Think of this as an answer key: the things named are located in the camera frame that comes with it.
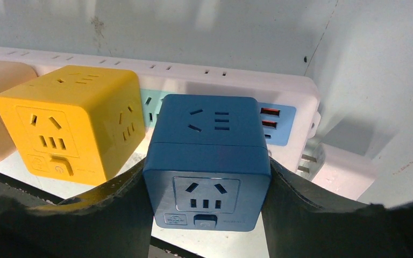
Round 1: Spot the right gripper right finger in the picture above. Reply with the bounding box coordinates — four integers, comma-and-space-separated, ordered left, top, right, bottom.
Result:
262, 159, 413, 257

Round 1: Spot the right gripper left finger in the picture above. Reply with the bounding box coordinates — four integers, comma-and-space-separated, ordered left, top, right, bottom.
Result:
0, 158, 154, 258

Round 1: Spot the white plug adapter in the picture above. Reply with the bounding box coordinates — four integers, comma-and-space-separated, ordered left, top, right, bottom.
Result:
297, 143, 378, 200

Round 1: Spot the yellow cube socket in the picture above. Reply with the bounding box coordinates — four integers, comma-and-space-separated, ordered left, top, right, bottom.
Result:
0, 65, 146, 186

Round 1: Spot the blue cube socket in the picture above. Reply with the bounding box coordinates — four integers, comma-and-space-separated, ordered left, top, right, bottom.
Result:
143, 94, 272, 232

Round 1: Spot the white multicolour power strip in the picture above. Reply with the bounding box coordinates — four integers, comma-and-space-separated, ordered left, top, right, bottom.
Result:
0, 47, 320, 172

